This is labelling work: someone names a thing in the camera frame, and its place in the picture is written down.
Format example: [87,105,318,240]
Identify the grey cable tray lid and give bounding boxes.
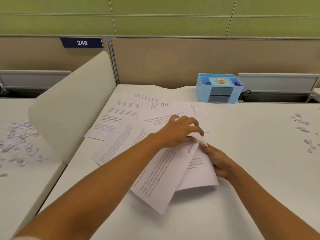
[237,72,320,104]

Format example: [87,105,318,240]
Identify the black cable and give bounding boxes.
[239,90,252,102]

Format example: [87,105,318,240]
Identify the printed sheets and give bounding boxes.
[130,131,209,215]

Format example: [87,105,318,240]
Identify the heap of paper scraps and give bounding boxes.
[0,120,43,177]
[291,113,320,154]

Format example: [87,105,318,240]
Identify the grey partition post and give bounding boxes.
[107,37,120,85]

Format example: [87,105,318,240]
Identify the person's left forearm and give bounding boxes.
[15,133,165,240]

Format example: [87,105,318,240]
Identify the left desk cable tray lid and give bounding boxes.
[0,70,72,99]

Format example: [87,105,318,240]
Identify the person's left hand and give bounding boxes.
[152,115,205,149]

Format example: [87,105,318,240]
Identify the white side divider panel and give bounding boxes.
[28,51,117,165]

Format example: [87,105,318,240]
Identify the beige partition panel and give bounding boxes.
[0,36,112,72]
[111,38,320,89]

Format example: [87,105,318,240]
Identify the blue number sign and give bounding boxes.
[59,37,104,49]

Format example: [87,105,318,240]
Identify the white desk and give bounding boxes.
[0,98,67,240]
[40,84,320,240]

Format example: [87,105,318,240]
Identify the person's right hand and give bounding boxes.
[199,142,242,182]

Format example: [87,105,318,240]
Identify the blue desk organizer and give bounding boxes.
[195,73,244,104]

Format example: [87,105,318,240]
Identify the person's right forearm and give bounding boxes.
[227,167,320,240]

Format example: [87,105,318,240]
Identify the pile of printed papers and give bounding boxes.
[84,93,198,167]

